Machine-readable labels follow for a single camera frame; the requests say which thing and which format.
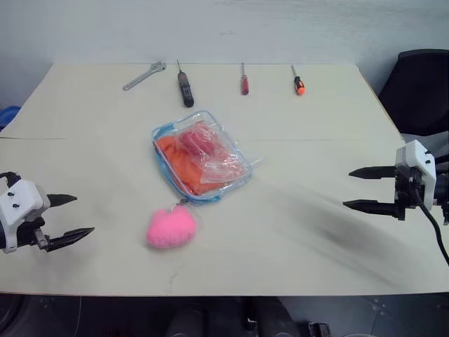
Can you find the blue plastic object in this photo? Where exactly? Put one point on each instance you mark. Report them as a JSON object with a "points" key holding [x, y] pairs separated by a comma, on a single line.
{"points": [[7, 114]]}

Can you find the clear wrapper with red cloth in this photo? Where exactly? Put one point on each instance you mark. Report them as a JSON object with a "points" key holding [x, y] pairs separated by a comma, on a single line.
{"points": [[224, 165]]}

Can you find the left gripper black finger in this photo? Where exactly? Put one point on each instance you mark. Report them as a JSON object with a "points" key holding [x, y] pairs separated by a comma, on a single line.
{"points": [[68, 238], [61, 200]]}

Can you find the black electric screwdriver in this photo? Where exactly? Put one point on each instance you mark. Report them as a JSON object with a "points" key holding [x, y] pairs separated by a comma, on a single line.
{"points": [[185, 89]]}

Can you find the silver adjustable wrench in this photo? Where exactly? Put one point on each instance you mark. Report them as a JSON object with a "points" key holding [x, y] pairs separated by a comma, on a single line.
{"points": [[140, 78]]}

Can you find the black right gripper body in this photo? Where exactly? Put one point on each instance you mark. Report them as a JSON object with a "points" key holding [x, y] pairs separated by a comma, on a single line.
{"points": [[407, 186]]}

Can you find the clear pouch with orange contents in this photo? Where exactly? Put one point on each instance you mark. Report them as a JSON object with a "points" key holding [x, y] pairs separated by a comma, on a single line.
{"points": [[224, 191]]}

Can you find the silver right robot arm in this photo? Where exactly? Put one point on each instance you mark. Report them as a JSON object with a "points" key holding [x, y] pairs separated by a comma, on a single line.
{"points": [[442, 186]]}

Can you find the orange and black screwdriver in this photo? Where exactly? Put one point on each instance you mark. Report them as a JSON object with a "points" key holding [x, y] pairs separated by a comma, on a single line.
{"points": [[299, 86]]}

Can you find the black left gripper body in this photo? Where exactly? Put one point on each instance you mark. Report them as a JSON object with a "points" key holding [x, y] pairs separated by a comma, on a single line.
{"points": [[29, 233]]}

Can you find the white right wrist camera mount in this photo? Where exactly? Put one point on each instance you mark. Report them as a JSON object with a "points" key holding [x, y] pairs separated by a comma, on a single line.
{"points": [[415, 152]]}

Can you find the pink knitted plush charm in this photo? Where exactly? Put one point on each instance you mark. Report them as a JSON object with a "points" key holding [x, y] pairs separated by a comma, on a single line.
{"points": [[170, 228]]}

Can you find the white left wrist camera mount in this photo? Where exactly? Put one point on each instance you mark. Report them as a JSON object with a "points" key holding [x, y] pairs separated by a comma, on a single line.
{"points": [[21, 200]]}

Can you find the black ribbed block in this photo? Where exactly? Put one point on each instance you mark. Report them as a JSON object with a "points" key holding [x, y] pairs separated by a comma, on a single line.
{"points": [[318, 330]]}

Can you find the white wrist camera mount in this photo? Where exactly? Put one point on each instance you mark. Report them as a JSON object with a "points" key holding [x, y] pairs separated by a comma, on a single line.
{"points": [[415, 152], [21, 200]]}

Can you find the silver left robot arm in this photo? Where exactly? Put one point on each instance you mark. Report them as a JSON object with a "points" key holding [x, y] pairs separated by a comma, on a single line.
{"points": [[1, 233]]}

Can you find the black chair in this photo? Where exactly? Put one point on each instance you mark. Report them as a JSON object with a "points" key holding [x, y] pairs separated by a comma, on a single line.
{"points": [[421, 91]]}

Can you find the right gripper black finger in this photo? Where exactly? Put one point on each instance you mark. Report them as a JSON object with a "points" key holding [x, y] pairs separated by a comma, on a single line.
{"points": [[375, 207], [375, 172]]}

